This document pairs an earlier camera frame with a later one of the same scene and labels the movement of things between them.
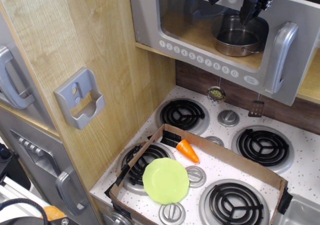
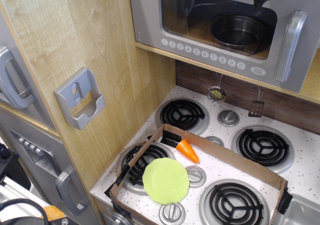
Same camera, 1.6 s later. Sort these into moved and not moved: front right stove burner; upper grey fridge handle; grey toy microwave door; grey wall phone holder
Moved: grey toy microwave door
Not moved: upper grey fridge handle; grey wall phone holder; front right stove burner
